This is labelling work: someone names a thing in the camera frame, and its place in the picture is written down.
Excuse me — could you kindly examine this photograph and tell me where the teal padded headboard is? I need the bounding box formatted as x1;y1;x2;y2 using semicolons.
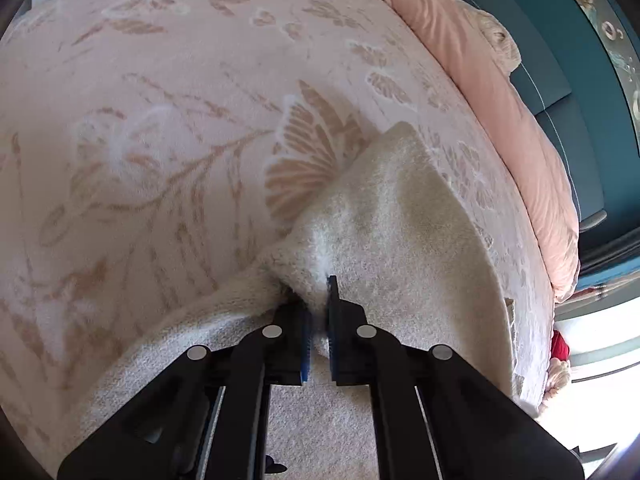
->
400;0;640;291

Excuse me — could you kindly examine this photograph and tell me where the framed floral wall picture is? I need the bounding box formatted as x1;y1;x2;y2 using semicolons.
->
554;0;640;153

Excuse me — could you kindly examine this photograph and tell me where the red cloth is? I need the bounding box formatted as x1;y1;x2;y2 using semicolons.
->
550;330;571;362

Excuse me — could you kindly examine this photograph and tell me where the pink quilt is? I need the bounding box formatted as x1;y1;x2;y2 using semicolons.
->
357;0;581;303

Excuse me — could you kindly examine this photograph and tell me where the cream ruffled pillow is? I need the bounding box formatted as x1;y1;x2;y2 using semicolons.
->
462;0;522;73

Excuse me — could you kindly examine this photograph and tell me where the pink floral blanket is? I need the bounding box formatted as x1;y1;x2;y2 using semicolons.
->
0;0;558;476

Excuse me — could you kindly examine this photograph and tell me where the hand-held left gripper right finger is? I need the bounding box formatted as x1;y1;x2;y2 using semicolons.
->
326;275;585;480

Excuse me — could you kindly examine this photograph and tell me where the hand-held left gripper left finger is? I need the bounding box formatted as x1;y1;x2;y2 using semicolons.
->
57;300;314;480

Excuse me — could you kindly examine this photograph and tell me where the cream fleece garment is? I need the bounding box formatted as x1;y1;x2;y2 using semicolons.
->
70;121;516;480

